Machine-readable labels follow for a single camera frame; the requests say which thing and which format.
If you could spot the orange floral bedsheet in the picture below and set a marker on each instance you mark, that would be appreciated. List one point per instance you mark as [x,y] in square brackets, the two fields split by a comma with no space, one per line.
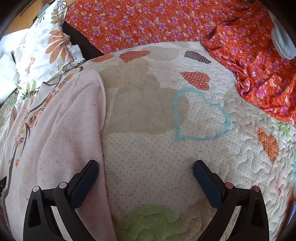
[161,20]

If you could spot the white floral pillow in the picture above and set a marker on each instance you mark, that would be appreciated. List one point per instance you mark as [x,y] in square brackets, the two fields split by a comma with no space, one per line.
[46,46]

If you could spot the pink embroidered sweater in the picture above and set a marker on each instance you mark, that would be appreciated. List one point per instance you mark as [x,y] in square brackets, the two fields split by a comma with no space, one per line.
[69,129]

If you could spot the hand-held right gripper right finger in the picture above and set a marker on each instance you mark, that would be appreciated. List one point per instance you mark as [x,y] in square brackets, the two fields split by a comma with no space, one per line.
[208,183]

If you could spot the heart patchwork quilt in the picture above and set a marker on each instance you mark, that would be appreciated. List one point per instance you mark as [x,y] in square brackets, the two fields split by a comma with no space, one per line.
[150,162]

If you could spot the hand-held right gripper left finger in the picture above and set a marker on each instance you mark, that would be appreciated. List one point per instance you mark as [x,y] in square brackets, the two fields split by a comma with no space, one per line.
[84,183]

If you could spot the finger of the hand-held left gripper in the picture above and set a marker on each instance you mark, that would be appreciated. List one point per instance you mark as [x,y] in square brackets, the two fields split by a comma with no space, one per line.
[2,184]

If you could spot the grey fluffy cushion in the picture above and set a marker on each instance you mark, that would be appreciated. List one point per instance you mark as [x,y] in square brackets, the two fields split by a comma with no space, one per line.
[283,41]

